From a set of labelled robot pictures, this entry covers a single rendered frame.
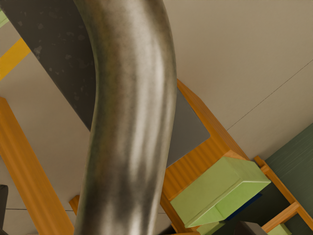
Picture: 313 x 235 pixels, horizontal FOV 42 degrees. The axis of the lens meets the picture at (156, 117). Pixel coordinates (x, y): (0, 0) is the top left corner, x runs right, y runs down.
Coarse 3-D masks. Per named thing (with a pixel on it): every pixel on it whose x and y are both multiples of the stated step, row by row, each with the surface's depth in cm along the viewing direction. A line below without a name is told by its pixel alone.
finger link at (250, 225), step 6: (240, 222) 15; (246, 222) 15; (240, 228) 15; (246, 228) 14; (252, 228) 14; (258, 228) 14; (234, 234) 16; (240, 234) 15; (246, 234) 14; (252, 234) 14; (258, 234) 14; (264, 234) 14
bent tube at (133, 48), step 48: (96, 0) 14; (144, 0) 14; (96, 48) 14; (144, 48) 14; (96, 96) 15; (144, 96) 14; (96, 144) 14; (144, 144) 14; (96, 192) 14; (144, 192) 14
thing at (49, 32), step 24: (0, 0) 18; (24, 0) 18; (48, 0) 18; (72, 0) 18; (24, 24) 18; (48, 24) 18; (72, 24) 18; (48, 48) 18; (72, 48) 18; (48, 72) 18; (72, 72) 18; (72, 96) 19; (192, 120) 19; (192, 144) 19
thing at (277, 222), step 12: (264, 168) 534; (276, 180) 528; (288, 192) 560; (228, 216) 587; (276, 216) 515; (288, 216) 514; (204, 228) 558; (216, 228) 592; (264, 228) 517; (276, 228) 520; (312, 228) 499
